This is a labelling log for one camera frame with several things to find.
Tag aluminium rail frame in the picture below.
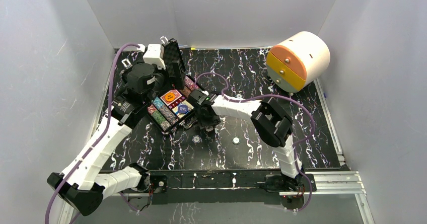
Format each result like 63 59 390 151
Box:
58 152 376 224

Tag round orange yellow drawer cabinet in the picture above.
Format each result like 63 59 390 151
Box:
265 31 331 93

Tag red dice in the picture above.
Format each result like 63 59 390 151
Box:
169 96 186 109

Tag blue white poker chip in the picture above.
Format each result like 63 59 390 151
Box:
192 135 201 143

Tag red green chip row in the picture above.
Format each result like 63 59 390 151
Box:
148 104 171 131

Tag orange big blind button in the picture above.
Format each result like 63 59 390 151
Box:
165 92 176 102

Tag black poker chip case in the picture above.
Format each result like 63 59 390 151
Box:
120 36 212 136

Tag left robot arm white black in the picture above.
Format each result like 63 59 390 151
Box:
47 60 186 216

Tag purple green chip row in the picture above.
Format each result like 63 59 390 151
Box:
184 76 199 92

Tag blue small blind button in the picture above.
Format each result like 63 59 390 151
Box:
178 104 189 114

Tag red white poker chip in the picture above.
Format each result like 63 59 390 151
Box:
205 126 214 132

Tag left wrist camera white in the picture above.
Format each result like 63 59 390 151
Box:
137 44 166 70

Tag green poker chip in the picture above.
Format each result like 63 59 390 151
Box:
232 137 240 145

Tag blue playing card deck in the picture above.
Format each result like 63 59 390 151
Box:
172 101 193 119

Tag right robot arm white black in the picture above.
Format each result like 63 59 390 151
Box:
187 90 304 191

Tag blue orange chip row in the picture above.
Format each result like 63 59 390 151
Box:
153 97 178 125

